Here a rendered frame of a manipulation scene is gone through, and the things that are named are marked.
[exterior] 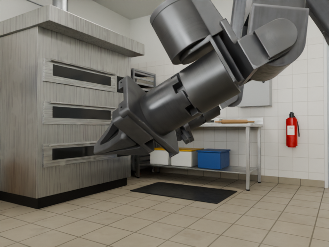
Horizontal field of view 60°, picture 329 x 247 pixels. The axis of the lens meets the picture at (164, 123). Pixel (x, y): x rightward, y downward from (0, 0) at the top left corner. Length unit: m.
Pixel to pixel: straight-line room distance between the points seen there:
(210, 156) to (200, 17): 3.91
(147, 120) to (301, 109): 4.25
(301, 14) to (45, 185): 3.06
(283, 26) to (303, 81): 4.26
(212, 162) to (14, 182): 2.52
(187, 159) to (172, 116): 4.05
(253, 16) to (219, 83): 0.08
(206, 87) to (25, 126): 3.04
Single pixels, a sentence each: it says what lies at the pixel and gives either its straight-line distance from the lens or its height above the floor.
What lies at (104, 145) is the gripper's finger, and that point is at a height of 0.80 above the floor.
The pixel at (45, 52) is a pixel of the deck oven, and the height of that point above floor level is 1.60.
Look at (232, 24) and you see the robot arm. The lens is 0.84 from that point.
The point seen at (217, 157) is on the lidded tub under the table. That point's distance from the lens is 4.17.
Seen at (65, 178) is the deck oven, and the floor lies 0.27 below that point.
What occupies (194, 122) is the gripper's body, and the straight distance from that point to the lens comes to 0.79.
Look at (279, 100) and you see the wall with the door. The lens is 4.59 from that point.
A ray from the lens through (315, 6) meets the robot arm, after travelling 0.88.
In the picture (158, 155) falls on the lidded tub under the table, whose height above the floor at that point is 0.39.
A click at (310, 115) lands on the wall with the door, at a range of 4.52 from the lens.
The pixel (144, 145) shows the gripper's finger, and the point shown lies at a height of 0.80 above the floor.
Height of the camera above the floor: 0.82
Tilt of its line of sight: 1 degrees up
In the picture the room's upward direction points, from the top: straight up
